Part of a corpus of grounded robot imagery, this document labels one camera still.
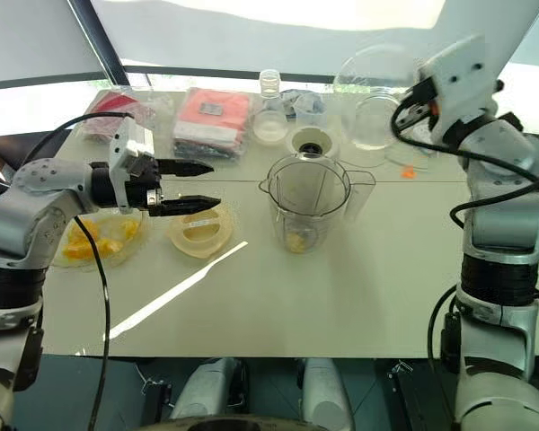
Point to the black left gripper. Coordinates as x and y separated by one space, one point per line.
141 179

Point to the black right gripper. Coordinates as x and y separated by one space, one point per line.
422 101

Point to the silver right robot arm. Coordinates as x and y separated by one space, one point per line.
503 224

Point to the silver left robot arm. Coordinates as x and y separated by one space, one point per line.
36 197

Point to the cream blender jar lid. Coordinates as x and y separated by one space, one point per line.
202 233

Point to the white blender base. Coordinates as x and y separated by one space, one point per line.
314 143

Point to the orange segments inside jar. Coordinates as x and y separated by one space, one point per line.
300 242

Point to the small clear plastic jar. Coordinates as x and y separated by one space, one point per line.
270 84

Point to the clear glass cup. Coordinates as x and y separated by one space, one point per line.
377 121

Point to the large clear glass bowl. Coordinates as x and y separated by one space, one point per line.
373 67

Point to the red packet stack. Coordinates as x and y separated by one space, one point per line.
211 121

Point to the orange segment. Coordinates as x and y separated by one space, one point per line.
109 247
129 230
78 244

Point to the small orange object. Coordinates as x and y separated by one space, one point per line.
407 171

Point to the clear plastic plate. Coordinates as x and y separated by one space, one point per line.
117 258

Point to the clear round plastic container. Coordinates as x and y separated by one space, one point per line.
270 127

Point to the bagged red garment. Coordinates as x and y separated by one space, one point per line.
112 108

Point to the dark furniture behind table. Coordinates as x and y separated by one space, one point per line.
9 148

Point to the silver robot left leg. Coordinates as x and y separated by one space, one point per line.
206 390

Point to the silver robot leg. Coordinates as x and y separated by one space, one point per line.
206 390
325 395

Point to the dark rounded robot torso rim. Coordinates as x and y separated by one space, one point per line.
224 424

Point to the silver robot right leg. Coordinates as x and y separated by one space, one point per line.
325 395

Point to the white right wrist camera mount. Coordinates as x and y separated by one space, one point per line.
458 81

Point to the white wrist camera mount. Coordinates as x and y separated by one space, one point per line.
126 146
458 81

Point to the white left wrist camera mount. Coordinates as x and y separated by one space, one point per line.
126 146

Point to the black window frame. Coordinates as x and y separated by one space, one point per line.
112 58

